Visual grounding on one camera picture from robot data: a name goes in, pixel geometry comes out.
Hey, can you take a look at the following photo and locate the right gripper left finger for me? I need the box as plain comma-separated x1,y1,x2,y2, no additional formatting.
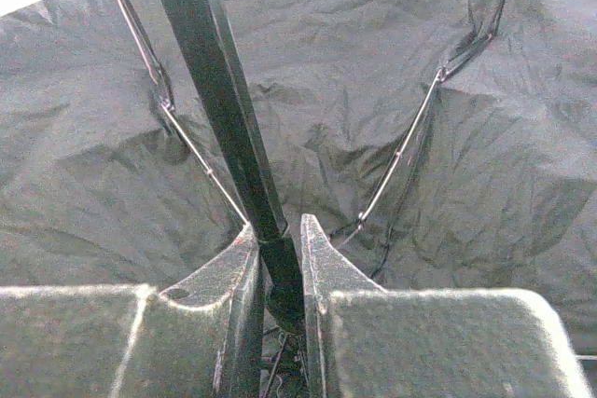
1,226,261,397

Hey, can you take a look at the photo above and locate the beige umbrella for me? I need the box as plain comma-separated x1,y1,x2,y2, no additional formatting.
1,0,596,397

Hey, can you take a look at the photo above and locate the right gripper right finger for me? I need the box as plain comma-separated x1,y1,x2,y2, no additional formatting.
300,214,592,397

